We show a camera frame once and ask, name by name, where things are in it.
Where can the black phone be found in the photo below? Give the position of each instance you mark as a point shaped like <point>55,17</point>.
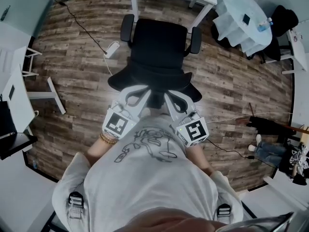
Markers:
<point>11,92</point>

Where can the black white patterned bag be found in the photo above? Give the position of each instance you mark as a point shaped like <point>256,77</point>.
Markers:
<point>300,158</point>

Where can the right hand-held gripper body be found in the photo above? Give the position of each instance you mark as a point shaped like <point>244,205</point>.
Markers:
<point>193,132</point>

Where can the person's left forearm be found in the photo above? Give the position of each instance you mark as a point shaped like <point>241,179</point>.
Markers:
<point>99,151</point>

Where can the round table with white cloth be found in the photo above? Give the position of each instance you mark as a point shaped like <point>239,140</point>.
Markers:
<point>241,8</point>

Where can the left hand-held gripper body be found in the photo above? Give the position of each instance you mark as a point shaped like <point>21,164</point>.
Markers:
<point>117,124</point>

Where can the small plastic floor bottle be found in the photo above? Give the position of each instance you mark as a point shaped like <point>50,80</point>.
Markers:
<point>35,164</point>

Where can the white desk frame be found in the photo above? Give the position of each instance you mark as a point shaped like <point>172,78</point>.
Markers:
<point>17,103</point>

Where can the clear water bottle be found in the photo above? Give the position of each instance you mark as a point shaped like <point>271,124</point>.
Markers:
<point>264,25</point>

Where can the white power strip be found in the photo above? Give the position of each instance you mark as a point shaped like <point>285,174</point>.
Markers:
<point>112,49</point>

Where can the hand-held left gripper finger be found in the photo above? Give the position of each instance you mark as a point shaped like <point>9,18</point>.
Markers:
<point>144,104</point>
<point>123,95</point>

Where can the person's face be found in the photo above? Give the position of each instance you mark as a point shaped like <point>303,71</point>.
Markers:
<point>169,221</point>

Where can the narrow white desk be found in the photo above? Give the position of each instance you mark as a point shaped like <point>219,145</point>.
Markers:
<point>299,54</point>

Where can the grey headset rim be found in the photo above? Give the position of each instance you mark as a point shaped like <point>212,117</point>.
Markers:
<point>265,221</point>

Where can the black chair with black jacket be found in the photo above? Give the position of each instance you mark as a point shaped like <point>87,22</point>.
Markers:
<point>285,20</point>

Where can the black smartphone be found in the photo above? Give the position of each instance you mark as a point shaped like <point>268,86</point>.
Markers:
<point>246,18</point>

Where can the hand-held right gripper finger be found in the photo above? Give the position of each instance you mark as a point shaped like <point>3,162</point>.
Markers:
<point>172,112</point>
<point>190,105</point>

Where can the person's grey printed t-shirt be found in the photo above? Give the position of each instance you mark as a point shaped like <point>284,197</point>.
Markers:
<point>149,178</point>

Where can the black office chair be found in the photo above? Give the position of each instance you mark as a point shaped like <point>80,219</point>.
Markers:
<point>157,45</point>

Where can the small red object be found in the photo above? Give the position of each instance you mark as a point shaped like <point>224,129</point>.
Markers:
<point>295,39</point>

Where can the person's right forearm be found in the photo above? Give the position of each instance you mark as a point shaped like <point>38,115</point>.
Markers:
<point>200,161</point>

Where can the person's white shoe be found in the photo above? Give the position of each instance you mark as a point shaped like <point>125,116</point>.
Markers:
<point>145,112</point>

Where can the brown wooden coat rack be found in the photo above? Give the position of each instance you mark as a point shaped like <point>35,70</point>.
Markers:
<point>299,129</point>

